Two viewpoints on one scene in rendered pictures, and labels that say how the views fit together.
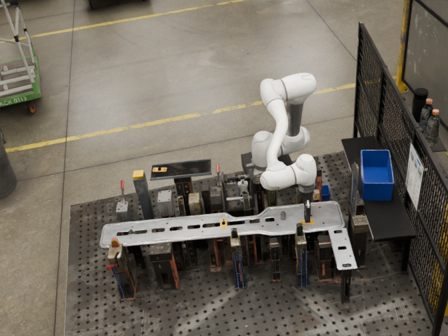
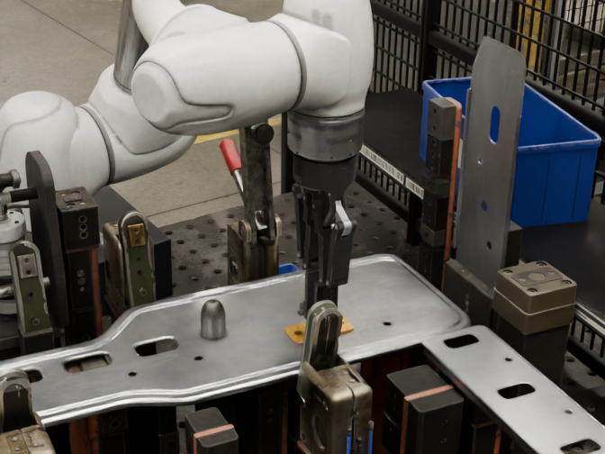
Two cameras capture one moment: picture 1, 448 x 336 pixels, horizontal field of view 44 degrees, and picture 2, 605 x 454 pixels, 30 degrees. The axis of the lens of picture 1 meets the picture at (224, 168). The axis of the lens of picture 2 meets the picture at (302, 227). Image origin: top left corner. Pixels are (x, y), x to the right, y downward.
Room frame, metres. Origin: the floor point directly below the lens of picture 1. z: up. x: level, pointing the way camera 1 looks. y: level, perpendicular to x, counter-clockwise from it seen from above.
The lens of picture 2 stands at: (1.14, 0.20, 1.76)
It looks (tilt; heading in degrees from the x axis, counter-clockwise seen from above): 26 degrees down; 331
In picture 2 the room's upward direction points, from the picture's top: 1 degrees clockwise
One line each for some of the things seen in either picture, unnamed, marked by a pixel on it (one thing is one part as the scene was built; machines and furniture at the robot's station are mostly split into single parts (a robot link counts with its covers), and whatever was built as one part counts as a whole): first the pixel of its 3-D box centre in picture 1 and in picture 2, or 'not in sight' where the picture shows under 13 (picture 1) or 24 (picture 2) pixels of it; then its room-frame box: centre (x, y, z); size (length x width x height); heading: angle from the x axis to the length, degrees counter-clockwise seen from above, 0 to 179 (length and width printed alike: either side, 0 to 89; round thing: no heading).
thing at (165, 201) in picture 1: (170, 221); not in sight; (2.47, 0.36, 0.90); 0.13 x 0.10 x 0.41; 177
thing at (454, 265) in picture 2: (351, 231); (467, 367); (2.24, -0.69, 0.85); 0.12 x 0.03 x 0.30; 177
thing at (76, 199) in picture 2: (261, 205); (83, 331); (2.49, -0.19, 0.91); 0.07 x 0.05 x 0.42; 177
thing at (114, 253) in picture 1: (122, 272); not in sight; (2.13, 0.64, 0.88); 0.15 x 0.11 x 0.36; 177
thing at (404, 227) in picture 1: (374, 183); (492, 190); (2.44, -0.87, 1.02); 0.90 x 0.22 x 0.03; 177
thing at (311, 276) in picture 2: not in sight; (316, 294); (2.22, -0.42, 1.05); 0.03 x 0.01 x 0.07; 87
